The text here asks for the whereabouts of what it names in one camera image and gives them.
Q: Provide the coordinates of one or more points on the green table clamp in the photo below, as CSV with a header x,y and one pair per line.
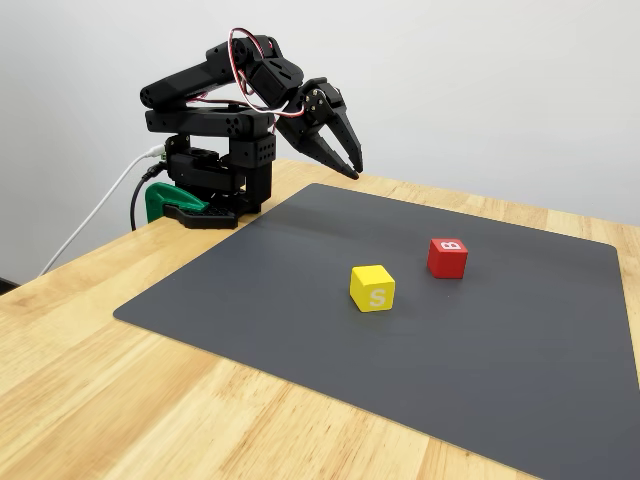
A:
x,y
160,195

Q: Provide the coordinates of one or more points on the red cube with letter B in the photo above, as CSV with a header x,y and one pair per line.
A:
x,y
445,265

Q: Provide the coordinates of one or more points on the dark grey rubber mat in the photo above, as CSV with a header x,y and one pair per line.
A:
x,y
300,350

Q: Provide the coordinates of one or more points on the black robot arm with base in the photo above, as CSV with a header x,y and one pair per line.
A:
x,y
200,80

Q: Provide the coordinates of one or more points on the yellow cube with letter S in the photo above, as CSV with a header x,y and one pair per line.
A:
x,y
372,295

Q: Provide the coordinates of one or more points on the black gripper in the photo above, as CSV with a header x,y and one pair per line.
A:
x,y
317,116

